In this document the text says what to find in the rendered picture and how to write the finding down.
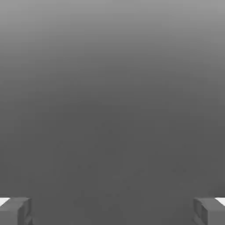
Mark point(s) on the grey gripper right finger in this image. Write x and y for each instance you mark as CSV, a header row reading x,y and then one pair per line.
x,y
212,211

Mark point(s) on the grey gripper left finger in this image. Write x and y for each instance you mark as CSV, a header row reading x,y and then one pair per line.
x,y
12,211

